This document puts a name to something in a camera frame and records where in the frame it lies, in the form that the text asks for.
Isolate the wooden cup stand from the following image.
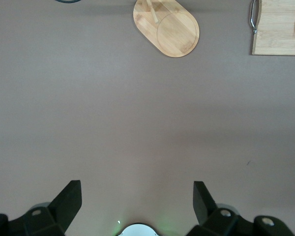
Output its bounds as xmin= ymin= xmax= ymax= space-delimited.
xmin=132 ymin=0 xmax=201 ymax=58

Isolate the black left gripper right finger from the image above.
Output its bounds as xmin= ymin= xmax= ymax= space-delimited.
xmin=188 ymin=181 xmax=295 ymax=236

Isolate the bamboo cutting board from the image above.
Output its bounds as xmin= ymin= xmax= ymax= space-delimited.
xmin=249 ymin=0 xmax=295 ymax=56

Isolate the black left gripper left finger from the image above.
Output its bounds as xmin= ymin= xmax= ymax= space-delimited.
xmin=0 ymin=180 xmax=82 ymax=236

